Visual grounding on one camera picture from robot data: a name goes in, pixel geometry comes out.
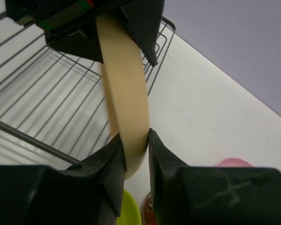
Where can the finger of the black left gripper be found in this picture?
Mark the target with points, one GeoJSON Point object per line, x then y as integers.
{"type": "Point", "coordinates": [82, 42]}
{"type": "Point", "coordinates": [143, 22]}

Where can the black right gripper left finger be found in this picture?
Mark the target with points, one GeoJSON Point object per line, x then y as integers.
{"type": "Point", "coordinates": [87, 193]}

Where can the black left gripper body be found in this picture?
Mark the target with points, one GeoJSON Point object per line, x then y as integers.
{"type": "Point", "coordinates": [53, 14]}

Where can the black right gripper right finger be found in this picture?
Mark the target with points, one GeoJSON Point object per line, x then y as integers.
{"type": "Point", "coordinates": [192, 195]}

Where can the orange mug dark inside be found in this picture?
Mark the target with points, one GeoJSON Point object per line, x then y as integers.
{"type": "Point", "coordinates": [147, 214]}

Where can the yellow plastic plate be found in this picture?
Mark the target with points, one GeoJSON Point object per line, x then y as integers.
{"type": "Point", "coordinates": [125, 88]}

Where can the pink plastic plate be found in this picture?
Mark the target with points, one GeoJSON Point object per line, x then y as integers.
{"type": "Point", "coordinates": [234, 162]}

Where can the lime green bowl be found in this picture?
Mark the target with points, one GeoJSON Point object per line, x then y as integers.
{"type": "Point", "coordinates": [130, 213]}

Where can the black wire dish rack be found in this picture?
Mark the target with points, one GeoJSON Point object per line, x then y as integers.
{"type": "Point", "coordinates": [52, 104]}

